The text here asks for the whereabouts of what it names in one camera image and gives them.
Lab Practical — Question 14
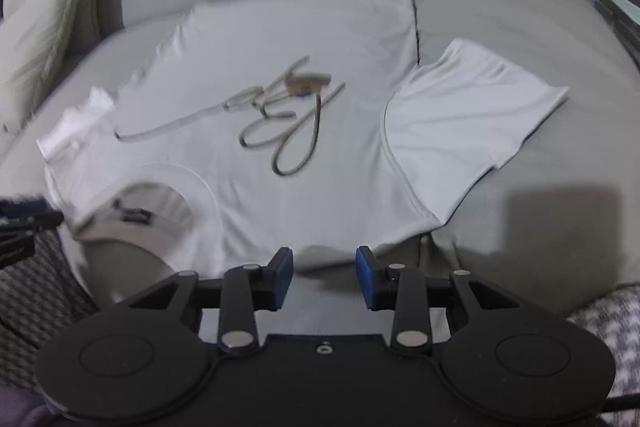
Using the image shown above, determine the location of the glass side table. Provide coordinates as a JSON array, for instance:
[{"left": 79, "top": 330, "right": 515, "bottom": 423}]
[{"left": 575, "top": 0, "right": 640, "bottom": 68}]

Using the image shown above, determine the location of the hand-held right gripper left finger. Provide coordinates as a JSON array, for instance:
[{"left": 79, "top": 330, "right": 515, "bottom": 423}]
[{"left": 115, "top": 247, "right": 295, "bottom": 353}]

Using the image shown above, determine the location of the small grey sofa cushion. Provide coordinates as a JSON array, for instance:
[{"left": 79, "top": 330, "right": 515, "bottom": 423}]
[{"left": 0, "top": 0, "right": 83, "bottom": 128}]

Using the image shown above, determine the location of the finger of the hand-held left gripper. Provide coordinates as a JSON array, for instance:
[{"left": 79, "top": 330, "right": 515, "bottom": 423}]
[{"left": 0, "top": 193, "right": 65, "bottom": 240}]

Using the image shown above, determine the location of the grey sofa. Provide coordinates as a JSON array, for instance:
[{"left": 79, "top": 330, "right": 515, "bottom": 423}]
[{"left": 0, "top": 0, "right": 640, "bottom": 323}]

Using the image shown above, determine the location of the houndstooth patterned cloth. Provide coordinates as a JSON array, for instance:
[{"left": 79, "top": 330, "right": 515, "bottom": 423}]
[{"left": 0, "top": 227, "right": 640, "bottom": 408}]

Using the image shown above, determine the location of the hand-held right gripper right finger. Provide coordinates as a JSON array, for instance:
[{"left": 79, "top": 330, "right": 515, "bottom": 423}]
[{"left": 355, "top": 246, "right": 526, "bottom": 353}]

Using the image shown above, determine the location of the white t-shirt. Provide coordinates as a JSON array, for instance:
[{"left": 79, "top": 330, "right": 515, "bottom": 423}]
[{"left": 37, "top": 0, "right": 571, "bottom": 280}]

